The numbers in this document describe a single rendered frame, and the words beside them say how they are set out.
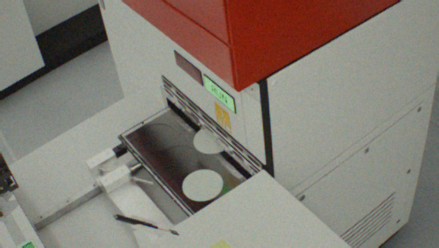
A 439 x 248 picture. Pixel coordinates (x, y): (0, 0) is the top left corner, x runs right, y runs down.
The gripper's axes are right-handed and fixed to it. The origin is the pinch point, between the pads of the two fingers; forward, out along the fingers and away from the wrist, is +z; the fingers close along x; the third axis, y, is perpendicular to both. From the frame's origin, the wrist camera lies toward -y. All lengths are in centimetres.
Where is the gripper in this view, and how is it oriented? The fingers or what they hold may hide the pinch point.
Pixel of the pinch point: (1, 218)
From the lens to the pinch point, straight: 128.8
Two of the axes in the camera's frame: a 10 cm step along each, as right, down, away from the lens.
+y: 8.0, -4.8, 3.6
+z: 1.1, 7.1, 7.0
